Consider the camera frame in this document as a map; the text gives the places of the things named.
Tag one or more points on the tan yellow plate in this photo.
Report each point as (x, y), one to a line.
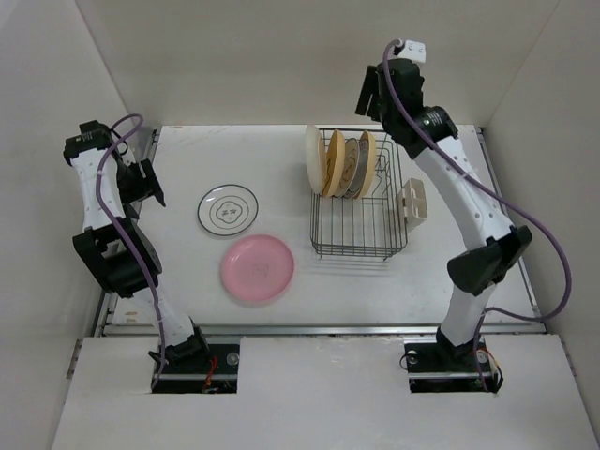
(335, 158)

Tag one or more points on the wire dish rack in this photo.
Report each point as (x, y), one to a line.
(371, 227)

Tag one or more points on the cream white plate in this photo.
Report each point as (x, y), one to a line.
(315, 158)

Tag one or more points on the beige cutlery holder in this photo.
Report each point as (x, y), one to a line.
(412, 204)

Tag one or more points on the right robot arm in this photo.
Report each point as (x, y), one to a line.
(392, 95)

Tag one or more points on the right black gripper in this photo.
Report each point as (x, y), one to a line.
(369, 87)

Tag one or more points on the pink plate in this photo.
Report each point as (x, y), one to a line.
(257, 269)

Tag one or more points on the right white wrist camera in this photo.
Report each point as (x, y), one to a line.
(413, 50)

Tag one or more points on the white plate with dark rim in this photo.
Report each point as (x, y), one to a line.
(227, 210)

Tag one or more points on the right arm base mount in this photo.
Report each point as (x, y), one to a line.
(431, 369)

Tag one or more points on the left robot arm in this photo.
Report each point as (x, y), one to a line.
(113, 247)

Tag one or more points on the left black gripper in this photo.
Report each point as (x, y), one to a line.
(145, 185)

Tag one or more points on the orange yellow plate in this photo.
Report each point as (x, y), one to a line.
(367, 144)

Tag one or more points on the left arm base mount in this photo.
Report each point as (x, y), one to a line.
(214, 374)

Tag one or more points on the grey patterned plate in rack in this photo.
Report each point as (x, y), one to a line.
(352, 154)

